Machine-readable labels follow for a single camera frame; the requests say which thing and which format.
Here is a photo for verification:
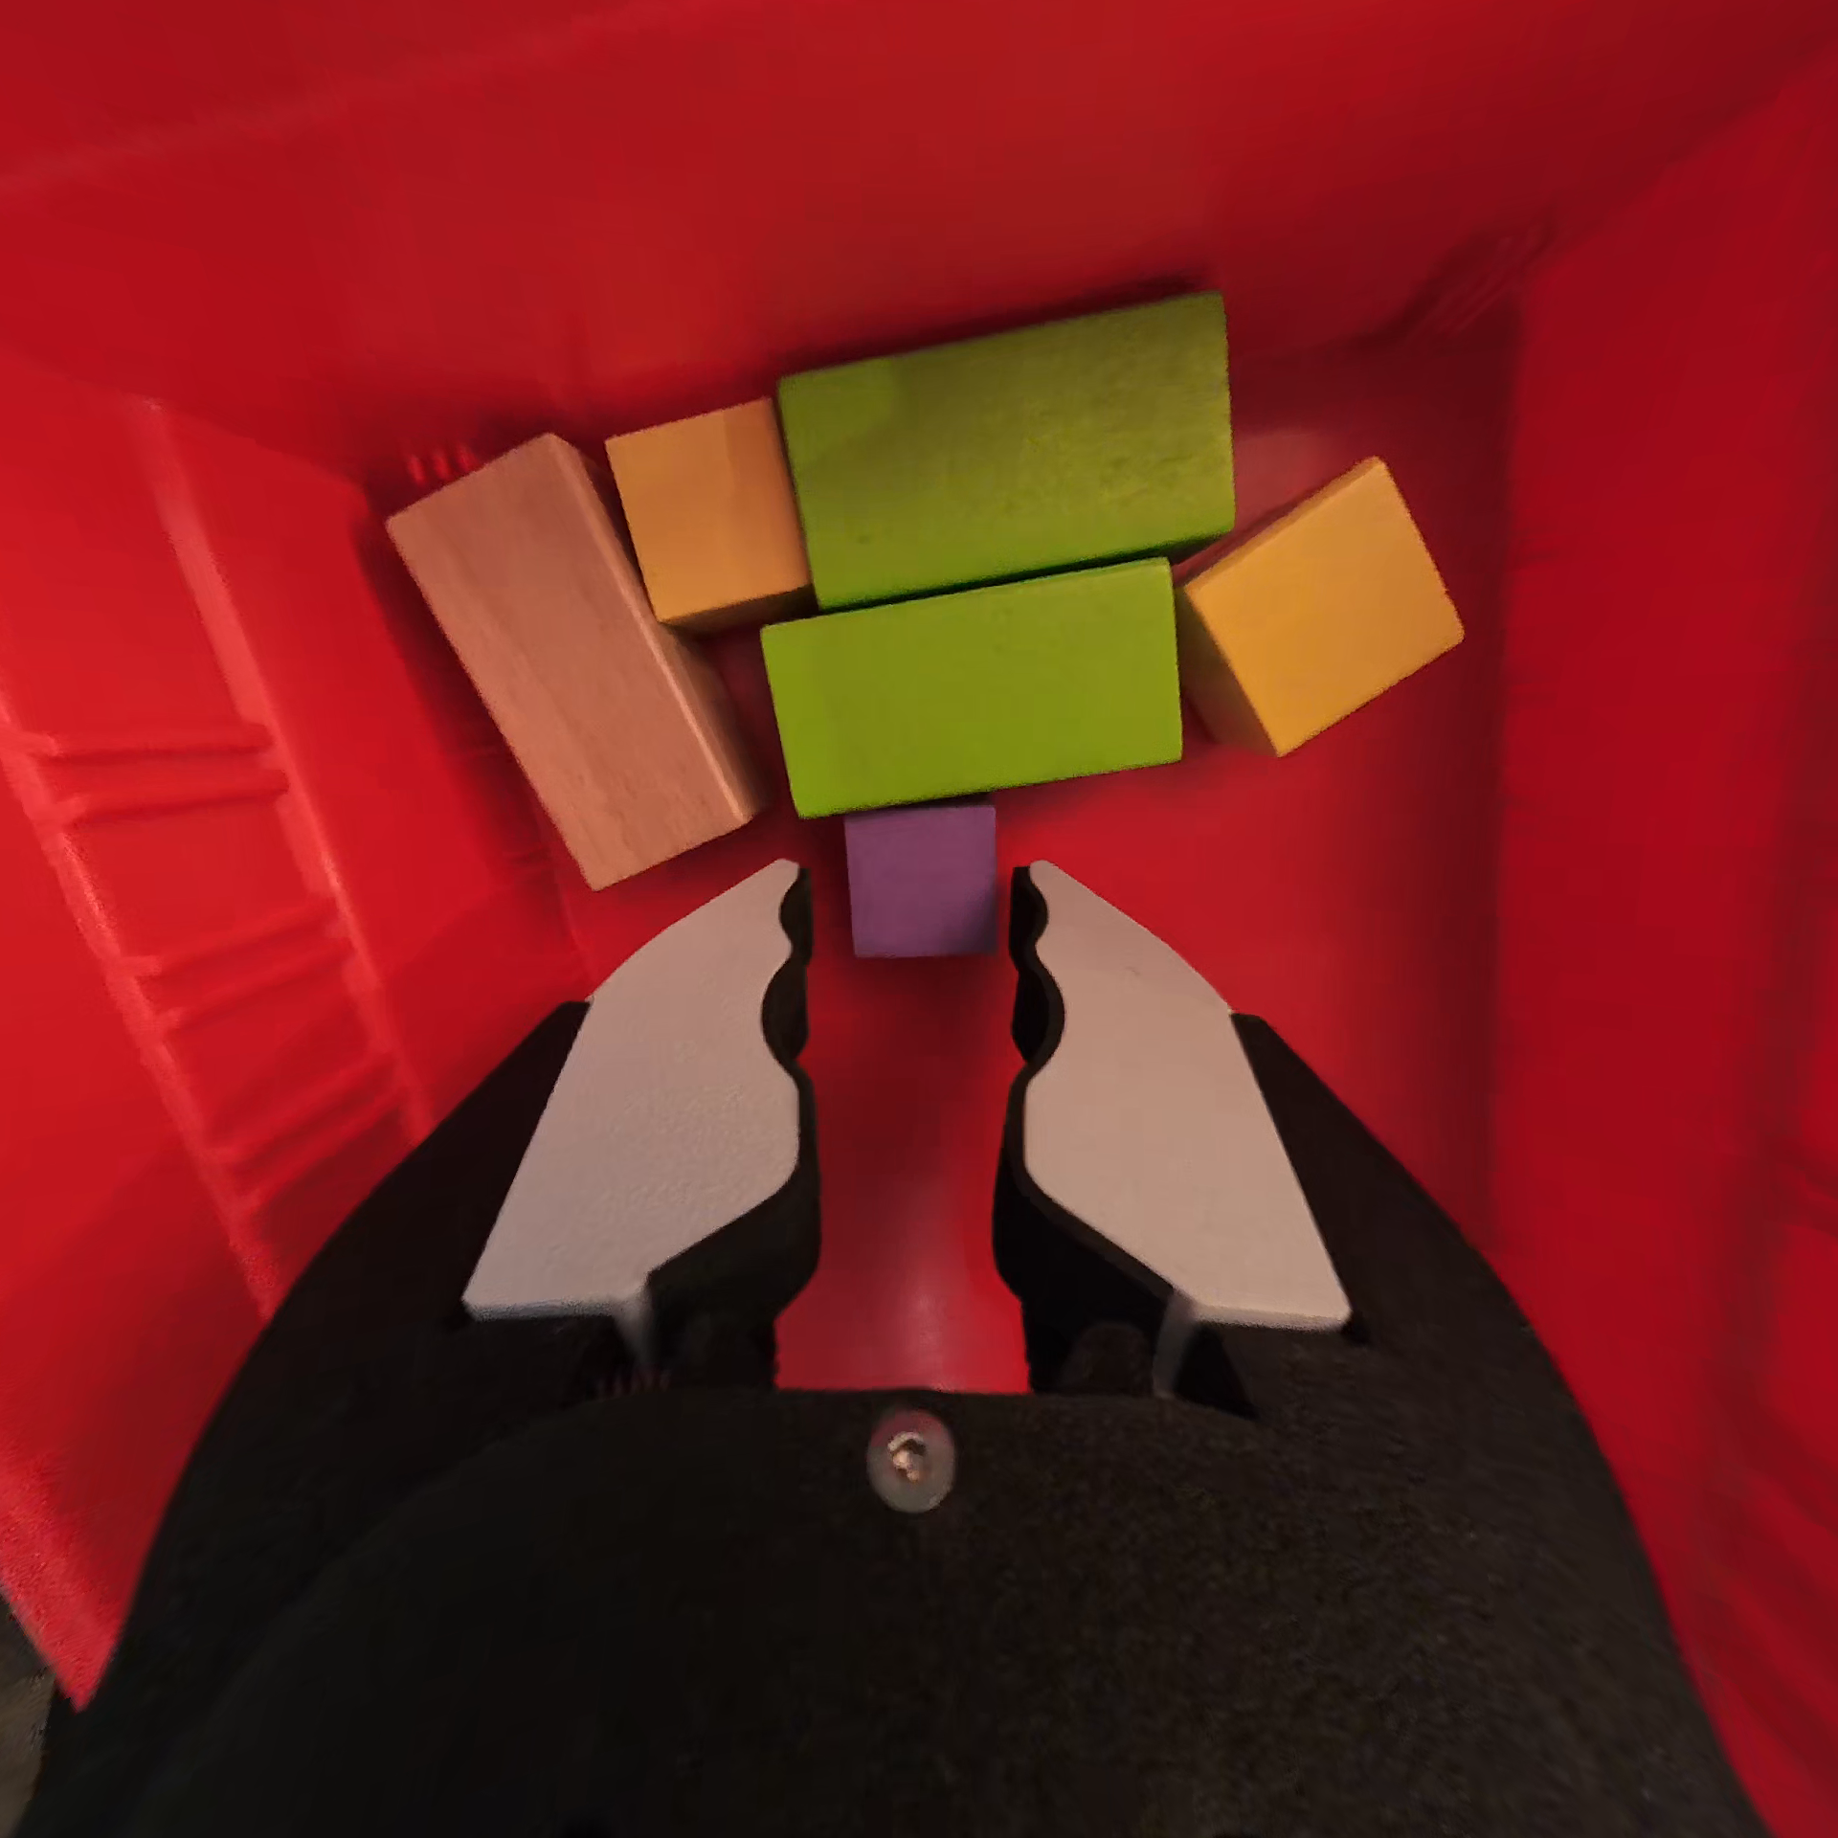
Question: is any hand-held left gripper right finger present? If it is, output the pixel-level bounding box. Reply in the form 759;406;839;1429
994;862;1354;1392

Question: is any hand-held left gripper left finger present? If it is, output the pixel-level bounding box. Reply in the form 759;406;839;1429
462;857;823;1388

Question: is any purple wooden cube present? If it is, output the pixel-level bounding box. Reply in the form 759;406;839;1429
842;804;1001;958

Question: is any pile of coloured wooden blocks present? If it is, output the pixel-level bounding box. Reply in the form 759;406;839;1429
384;292;1466;894

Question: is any red plastic bin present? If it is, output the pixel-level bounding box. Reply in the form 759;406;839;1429
0;0;1838;1838

